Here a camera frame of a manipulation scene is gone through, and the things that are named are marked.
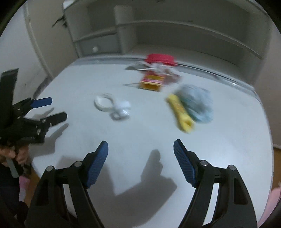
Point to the red round lid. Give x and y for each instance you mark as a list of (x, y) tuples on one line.
[(161, 58)]

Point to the yellow red small box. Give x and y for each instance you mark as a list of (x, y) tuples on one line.
[(152, 82)]

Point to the person left hand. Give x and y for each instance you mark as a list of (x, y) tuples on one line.
[(21, 155)]

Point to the white desk hutch shelf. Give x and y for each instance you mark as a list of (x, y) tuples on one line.
[(227, 38)]

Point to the light blue sock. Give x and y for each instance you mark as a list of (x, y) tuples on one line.
[(197, 102)]

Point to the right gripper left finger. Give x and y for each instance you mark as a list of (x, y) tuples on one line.
[(48, 206)]

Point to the clear plastic bag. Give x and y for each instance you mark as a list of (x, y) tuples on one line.
[(170, 73)]

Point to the white desk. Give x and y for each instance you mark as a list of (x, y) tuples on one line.
[(141, 183)]

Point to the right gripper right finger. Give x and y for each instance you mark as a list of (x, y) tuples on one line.
[(233, 207)]

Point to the white door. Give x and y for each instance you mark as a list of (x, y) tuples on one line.
[(31, 44)]

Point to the yellow plastic toy stick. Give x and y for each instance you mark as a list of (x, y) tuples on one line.
[(185, 122)]

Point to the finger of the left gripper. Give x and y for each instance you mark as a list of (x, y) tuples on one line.
[(24, 106), (45, 123)]

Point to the black door handle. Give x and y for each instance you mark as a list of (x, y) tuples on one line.
[(63, 21)]

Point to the grey drawer white knob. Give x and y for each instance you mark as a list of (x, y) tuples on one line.
[(100, 45)]

